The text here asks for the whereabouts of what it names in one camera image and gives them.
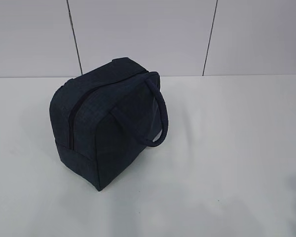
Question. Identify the navy blue lunch bag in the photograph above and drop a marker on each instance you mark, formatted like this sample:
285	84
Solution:
104	119

